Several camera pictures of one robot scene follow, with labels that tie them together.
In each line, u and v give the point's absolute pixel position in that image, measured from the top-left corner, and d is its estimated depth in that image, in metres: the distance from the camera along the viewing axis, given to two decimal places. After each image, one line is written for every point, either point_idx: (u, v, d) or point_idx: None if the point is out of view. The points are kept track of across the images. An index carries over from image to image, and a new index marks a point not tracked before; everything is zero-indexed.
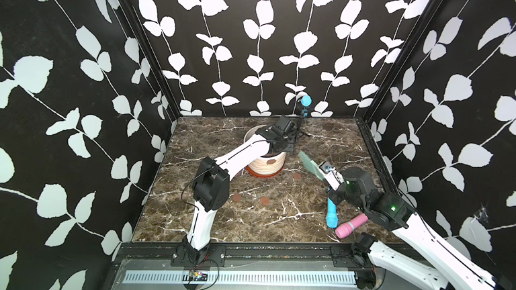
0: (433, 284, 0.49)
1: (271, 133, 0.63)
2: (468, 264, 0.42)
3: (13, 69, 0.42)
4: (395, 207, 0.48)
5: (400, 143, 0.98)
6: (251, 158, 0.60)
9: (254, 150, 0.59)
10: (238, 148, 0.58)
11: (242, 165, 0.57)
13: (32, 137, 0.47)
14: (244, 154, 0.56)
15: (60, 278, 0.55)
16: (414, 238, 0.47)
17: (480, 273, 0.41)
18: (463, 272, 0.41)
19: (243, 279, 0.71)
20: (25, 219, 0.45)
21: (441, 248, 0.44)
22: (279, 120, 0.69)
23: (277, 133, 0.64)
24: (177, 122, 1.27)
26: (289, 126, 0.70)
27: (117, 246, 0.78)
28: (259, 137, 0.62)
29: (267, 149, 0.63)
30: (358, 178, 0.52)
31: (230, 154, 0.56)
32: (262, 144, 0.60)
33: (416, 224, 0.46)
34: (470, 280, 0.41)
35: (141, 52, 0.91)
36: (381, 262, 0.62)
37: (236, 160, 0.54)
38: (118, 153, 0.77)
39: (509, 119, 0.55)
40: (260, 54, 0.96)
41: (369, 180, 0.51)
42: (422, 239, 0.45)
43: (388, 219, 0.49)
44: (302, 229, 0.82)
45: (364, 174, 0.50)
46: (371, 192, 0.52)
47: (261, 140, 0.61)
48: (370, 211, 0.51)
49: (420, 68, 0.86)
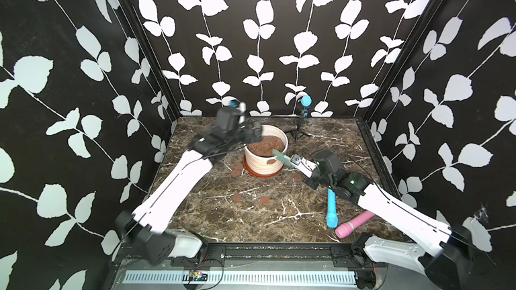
0: (413, 256, 0.49)
1: (207, 143, 0.48)
2: (423, 218, 0.45)
3: (13, 69, 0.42)
4: (355, 180, 0.55)
5: (400, 143, 0.98)
6: (187, 188, 0.46)
9: (188, 176, 0.45)
10: (167, 180, 0.44)
11: (175, 203, 0.44)
13: (32, 137, 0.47)
14: (175, 186, 0.43)
15: (60, 278, 0.55)
16: (372, 204, 0.52)
17: (434, 224, 0.43)
18: (419, 225, 0.44)
19: (243, 279, 0.71)
20: (25, 220, 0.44)
21: (396, 209, 0.47)
22: (217, 118, 0.52)
23: (218, 138, 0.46)
24: (177, 122, 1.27)
26: (234, 123, 0.53)
27: (117, 246, 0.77)
28: (193, 154, 0.47)
29: (209, 168, 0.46)
30: (326, 160, 0.59)
31: (157, 190, 0.43)
32: (197, 164, 0.46)
33: (373, 191, 0.52)
34: (426, 229, 0.43)
35: (141, 52, 0.91)
36: (375, 253, 0.62)
37: (165, 198, 0.42)
38: (118, 153, 0.77)
39: (509, 119, 0.55)
40: (260, 54, 0.96)
41: (335, 160, 0.57)
42: (379, 203, 0.50)
43: (350, 193, 0.55)
44: (302, 229, 0.82)
45: (332, 156, 0.56)
46: (337, 171, 0.59)
47: (195, 159, 0.47)
48: (336, 187, 0.57)
49: (420, 68, 0.86)
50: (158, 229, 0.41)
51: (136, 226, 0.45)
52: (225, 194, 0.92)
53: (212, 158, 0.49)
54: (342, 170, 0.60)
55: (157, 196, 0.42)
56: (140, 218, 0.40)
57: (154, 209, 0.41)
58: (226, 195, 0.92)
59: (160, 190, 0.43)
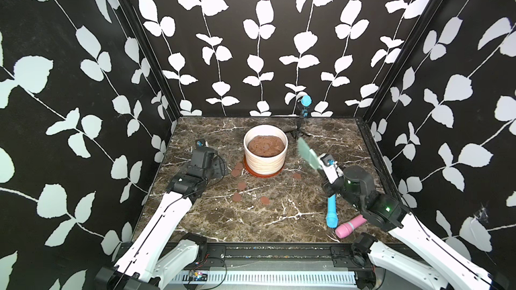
0: (433, 284, 0.49)
1: (186, 182, 0.52)
2: (464, 262, 0.42)
3: (13, 69, 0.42)
4: (390, 208, 0.49)
5: (400, 143, 0.98)
6: (168, 230, 0.46)
9: (170, 219, 0.46)
10: (150, 225, 0.45)
11: (159, 244, 0.44)
13: (32, 137, 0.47)
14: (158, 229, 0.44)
15: (60, 278, 0.55)
16: (410, 239, 0.48)
17: (476, 270, 0.41)
18: (458, 269, 0.42)
19: (244, 278, 0.71)
20: (25, 219, 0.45)
21: (435, 247, 0.44)
22: (193, 157, 0.56)
23: (196, 176, 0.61)
24: (177, 122, 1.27)
26: (207, 159, 0.59)
27: (117, 246, 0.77)
28: (174, 193, 0.50)
29: (189, 204, 0.52)
30: (361, 181, 0.52)
31: (140, 238, 0.43)
32: (177, 204, 0.48)
33: (410, 223, 0.47)
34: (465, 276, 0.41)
35: (141, 52, 0.91)
36: (381, 262, 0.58)
37: (150, 241, 0.43)
38: (118, 153, 0.77)
39: (510, 119, 0.55)
40: (260, 54, 0.96)
41: (370, 182, 0.51)
42: (418, 238, 0.46)
43: (383, 221, 0.51)
44: (302, 229, 0.82)
45: (367, 177, 0.49)
46: (371, 194, 0.54)
47: (176, 199, 0.49)
48: (368, 212, 0.51)
49: (420, 68, 0.86)
50: (144, 275, 0.40)
51: (121, 278, 0.43)
52: (225, 195, 0.92)
53: (191, 195, 0.52)
54: (374, 193, 0.56)
55: (139, 244, 0.42)
56: (125, 268, 0.39)
57: (138, 258, 0.40)
58: (227, 195, 0.92)
59: (143, 237, 0.43)
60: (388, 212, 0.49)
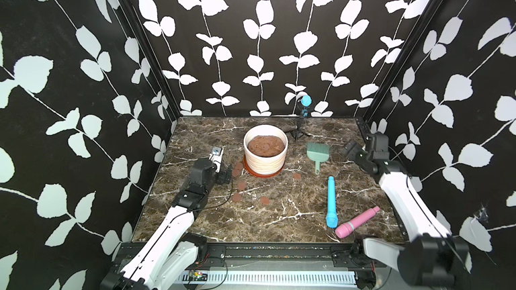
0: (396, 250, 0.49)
1: (190, 198, 0.57)
2: (430, 217, 0.44)
3: (13, 69, 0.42)
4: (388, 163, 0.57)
5: (400, 143, 0.98)
6: (173, 242, 0.50)
9: (175, 229, 0.50)
10: (155, 235, 0.48)
11: (164, 252, 0.47)
13: (32, 137, 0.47)
14: (162, 239, 0.47)
15: (60, 278, 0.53)
16: (394, 186, 0.52)
17: (435, 224, 0.43)
18: (424, 220, 0.43)
19: (244, 279, 0.71)
20: (25, 220, 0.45)
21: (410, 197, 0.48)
22: (192, 174, 0.59)
23: (198, 192, 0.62)
24: (177, 122, 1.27)
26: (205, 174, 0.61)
27: (117, 246, 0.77)
28: (179, 208, 0.54)
29: (193, 219, 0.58)
30: (375, 137, 0.63)
31: (145, 247, 0.46)
32: (183, 217, 0.52)
33: (398, 177, 0.53)
34: (421, 219, 0.44)
35: (141, 52, 0.91)
36: (370, 246, 0.63)
37: (155, 250, 0.45)
38: (118, 153, 0.77)
39: (509, 119, 0.55)
40: (260, 54, 0.96)
41: (383, 140, 0.62)
42: (400, 187, 0.51)
43: (377, 169, 0.59)
44: (302, 229, 0.83)
45: (382, 137, 0.61)
46: (381, 151, 0.63)
47: (181, 213, 0.53)
48: (369, 161, 0.60)
49: (420, 68, 0.86)
50: (149, 281, 0.42)
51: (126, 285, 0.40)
52: (225, 194, 0.92)
53: (195, 210, 0.57)
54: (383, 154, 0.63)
55: (145, 252, 0.44)
56: (131, 274, 0.41)
57: (144, 264, 0.43)
58: (227, 195, 0.92)
59: (148, 246, 0.46)
60: (385, 163, 0.57)
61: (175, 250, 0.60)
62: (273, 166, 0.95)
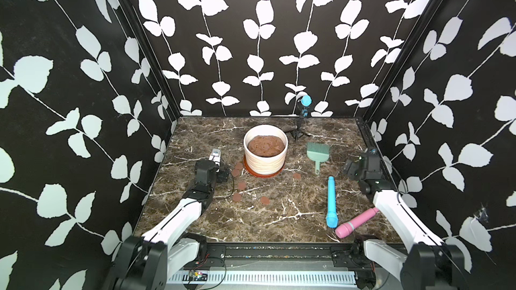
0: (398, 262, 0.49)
1: (197, 194, 0.63)
2: (423, 227, 0.46)
3: (13, 69, 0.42)
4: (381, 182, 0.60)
5: (400, 143, 0.98)
6: (184, 224, 0.54)
9: (187, 212, 0.55)
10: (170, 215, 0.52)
11: (178, 228, 0.51)
13: (32, 137, 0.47)
14: (181, 221, 0.52)
15: (60, 278, 0.55)
16: (386, 202, 0.55)
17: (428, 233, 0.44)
18: (417, 230, 0.45)
19: (244, 278, 0.71)
20: (25, 220, 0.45)
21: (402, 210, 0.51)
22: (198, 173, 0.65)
23: (204, 190, 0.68)
24: (177, 122, 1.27)
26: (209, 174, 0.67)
27: (117, 246, 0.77)
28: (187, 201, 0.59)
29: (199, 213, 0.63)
30: (367, 157, 0.67)
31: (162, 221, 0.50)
32: (193, 206, 0.57)
33: (389, 194, 0.56)
34: (415, 231, 0.45)
35: (141, 52, 0.91)
36: (371, 248, 0.62)
37: (170, 223, 0.49)
38: (118, 153, 0.77)
39: (509, 119, 0.55)
40: (260, 54, 0.96)
41: (375, 161, 0.65)
42: (391, 202, 0.54)
43: (369, 190, 0.62)
44: (302, 229, 0.83)
45: (373, 158, 0.65)
46: (373, 170, 0.66)
47: (192, 202, 0.59)
48: (362, 179, 0.64)
49: (420, 68, 0.86)
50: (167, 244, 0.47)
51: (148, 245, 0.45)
52: (225, 194, 0.92)
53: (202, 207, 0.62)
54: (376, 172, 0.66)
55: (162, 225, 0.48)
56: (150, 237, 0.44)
57: (162, 231, 0.46)
58: (227, 195, 0.92)
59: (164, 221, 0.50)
60: (377, 183, 0.60)
61: (178, 243, 0.59)
62: (273, 166, 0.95)
